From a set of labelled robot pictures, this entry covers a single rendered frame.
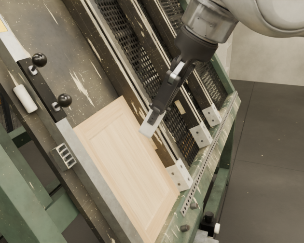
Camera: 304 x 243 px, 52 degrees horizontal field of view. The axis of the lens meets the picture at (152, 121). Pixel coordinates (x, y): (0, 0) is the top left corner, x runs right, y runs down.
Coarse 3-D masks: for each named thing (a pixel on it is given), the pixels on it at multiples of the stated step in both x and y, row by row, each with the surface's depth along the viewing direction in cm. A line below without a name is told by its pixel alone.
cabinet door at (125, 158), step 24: (120, 96) 127; (96, 120) 109; (120, 120) 121; (96, 144) 105; (120, 144) 115; (144, 144) 128; (120, 168) 110; (144, 168) 122; (120, 192) 105; (144, 192) 116; (168, 192) 129; (144, 216) 111; (144, 240) 106
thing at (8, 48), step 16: (0, 16) 89; (0, 32) 87; (0, 48) 87; (16, 48) 89; (16, 64) 87; (16, 80) 89; (32, 96) 90; (48, 128) 92; (64, 128) 92; (80, 144) 95; (80, 160) 93; (80, 176) 95; (96, 176) 96; (96, 192) 95; (112, 192) 99; (112, 208) 96; (112, 224) 97; (128, 224) 99; (128, 240) 97
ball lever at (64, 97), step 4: (60, 96) 81; (64, 96) 81; (68, 96) 81; (60, 100) 81; (64, 100) 81; (68, 100) 81; (52, 104) 90; (56, 104) 88; (60, 104) 81; (64, 104) 81; (68, 104) 81; (56, 108) 90
